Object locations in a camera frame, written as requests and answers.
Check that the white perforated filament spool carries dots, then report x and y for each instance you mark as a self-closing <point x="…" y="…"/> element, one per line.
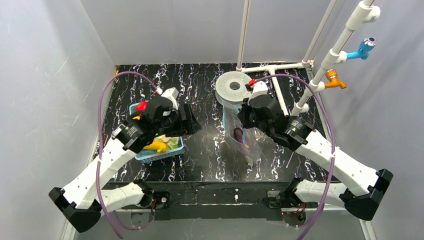
<point x="230" y="87"/>

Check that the purple toy eggplant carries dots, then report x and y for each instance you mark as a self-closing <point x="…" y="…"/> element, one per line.
<point x="241" y="145"/>

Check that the clear zip top bag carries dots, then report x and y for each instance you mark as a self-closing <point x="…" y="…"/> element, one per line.
<point x="244" y="140"/>

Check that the green white toy cabbage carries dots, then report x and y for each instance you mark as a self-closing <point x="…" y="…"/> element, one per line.
<point x="167" y="143"/>

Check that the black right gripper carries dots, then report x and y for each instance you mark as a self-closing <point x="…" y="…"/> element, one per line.
<point x="247" y="117"/>

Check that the blue plastic tap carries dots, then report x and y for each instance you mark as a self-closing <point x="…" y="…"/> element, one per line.
<point x="367" y="44"/>

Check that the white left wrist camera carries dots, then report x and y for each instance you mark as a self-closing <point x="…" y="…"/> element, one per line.
<point x="171" y="94"/>

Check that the red toy apple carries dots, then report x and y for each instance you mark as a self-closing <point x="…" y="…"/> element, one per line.
<point x="141" y="106"/>

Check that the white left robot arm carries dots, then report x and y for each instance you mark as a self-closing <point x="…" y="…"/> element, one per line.
<point x="83" y="201"/>

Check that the yellow toy banana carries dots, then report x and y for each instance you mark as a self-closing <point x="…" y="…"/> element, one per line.
<point x="157" y="146"/>

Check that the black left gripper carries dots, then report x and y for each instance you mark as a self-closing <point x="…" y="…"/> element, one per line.
<point x="182" y="120"/>

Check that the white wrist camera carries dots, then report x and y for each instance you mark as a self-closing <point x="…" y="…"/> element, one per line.
<point x="171" y="94"/>
<point x="256" y="88"/>

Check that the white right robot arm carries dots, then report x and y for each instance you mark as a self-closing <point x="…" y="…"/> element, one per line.
<point x="360" y="189"/>

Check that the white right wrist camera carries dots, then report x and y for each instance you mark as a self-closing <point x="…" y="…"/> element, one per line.
<point x="256" y="88"/>

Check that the light blue plastic basket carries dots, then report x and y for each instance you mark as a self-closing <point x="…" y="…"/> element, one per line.
<point x="147" y="156"/>

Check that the orange plastic tap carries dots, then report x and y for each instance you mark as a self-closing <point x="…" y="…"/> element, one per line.
<point x="333" y="81"/>

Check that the white PVC pipe frame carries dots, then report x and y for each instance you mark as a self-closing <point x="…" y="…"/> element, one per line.
<point x="365" y="12"/>

